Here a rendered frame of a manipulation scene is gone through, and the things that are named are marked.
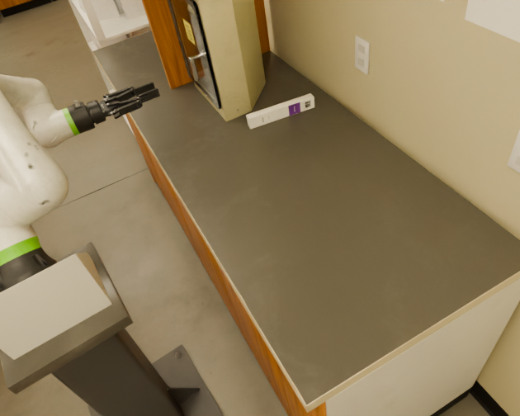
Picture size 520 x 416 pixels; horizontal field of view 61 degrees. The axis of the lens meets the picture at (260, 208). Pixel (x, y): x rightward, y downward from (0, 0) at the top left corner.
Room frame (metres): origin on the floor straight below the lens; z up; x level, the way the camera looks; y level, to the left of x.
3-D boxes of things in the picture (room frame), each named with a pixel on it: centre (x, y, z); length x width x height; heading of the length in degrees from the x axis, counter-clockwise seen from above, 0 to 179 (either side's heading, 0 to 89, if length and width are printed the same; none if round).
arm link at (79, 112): (1.31, 0.52, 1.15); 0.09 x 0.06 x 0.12; 20
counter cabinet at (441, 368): (1.42, -0.01, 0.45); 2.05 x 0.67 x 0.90; 20
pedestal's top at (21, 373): (0.73, 0.61, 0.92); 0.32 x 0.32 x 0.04; 25
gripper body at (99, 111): (1.33, 0.45, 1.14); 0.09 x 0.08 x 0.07; 110
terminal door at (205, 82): (1.56, 0.12, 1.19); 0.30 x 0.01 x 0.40; 20
